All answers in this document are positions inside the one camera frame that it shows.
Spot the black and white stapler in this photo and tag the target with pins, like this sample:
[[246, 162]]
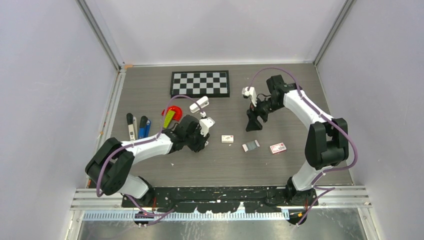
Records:
[[132, 126]]

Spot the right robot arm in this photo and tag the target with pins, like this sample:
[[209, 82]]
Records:
[[325, 147]]

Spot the blue stapler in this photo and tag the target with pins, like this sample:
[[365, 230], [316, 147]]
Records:
[[144, 127]]

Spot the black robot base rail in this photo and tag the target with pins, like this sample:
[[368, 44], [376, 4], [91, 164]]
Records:
[[223, 199]]

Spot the green lego brick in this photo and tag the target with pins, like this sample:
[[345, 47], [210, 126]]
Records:
[[168, 117]]

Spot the red white staple box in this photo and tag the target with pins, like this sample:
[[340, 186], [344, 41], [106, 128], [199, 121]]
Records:
[[278, 148]]

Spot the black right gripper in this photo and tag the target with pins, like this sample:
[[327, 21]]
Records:
[[252, 114]]

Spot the checkerboard calibration board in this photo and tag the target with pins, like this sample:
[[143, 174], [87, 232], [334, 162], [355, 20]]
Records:
[[197, 84]]

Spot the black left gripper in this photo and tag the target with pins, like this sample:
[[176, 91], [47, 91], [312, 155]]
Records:
[[202, 140]]

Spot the red arch toy block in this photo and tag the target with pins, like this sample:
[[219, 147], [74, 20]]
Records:
[[178, 112]]

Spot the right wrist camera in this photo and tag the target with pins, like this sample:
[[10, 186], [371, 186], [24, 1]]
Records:
[[249, 92]]

